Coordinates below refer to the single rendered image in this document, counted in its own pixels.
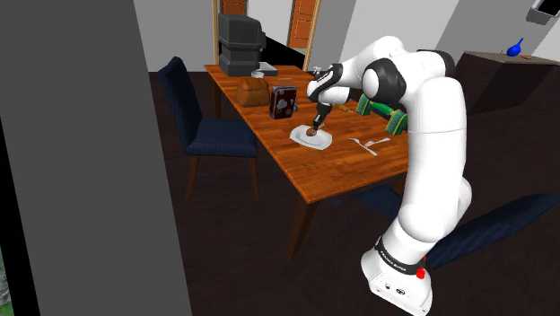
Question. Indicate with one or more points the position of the dark brown cabinet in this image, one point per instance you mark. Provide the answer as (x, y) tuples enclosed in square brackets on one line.
[(494, 83)]

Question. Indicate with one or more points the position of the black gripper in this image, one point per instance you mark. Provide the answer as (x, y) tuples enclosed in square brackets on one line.
[(323, 114)]

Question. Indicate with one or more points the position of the white square plate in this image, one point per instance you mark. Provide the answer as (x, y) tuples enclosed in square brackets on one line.
[(319, 140)]

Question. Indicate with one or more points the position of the small brown round food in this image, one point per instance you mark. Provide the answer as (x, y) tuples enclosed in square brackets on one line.
[(311, 131)]

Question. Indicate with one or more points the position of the wooden dining table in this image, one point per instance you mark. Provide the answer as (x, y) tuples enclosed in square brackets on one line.
[(323, 168)]

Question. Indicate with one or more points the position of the green dumbbell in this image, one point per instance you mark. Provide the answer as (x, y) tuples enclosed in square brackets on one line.
[(385, 110)]

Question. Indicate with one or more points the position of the dark brown patterned box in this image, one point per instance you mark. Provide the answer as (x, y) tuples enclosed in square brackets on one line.
[(282, 103)]

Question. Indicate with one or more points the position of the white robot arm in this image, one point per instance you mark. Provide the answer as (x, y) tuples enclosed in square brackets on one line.
[(433, 131)]

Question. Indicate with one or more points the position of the brown bread loaf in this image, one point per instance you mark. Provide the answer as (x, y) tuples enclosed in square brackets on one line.
[(253, 93)]

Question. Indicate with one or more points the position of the dark grey coffee machine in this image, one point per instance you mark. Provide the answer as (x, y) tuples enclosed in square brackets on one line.
[(239, 43)]

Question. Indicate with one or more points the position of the small white cup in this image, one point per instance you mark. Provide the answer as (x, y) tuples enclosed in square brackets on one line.
[(257, 74)]

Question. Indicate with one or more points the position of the blue vase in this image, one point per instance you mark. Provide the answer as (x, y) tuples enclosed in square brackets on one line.
[(515, 49)]

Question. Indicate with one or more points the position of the dark blue upholstered chair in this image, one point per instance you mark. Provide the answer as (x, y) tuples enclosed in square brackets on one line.
[(490, 227), (218, 136)]

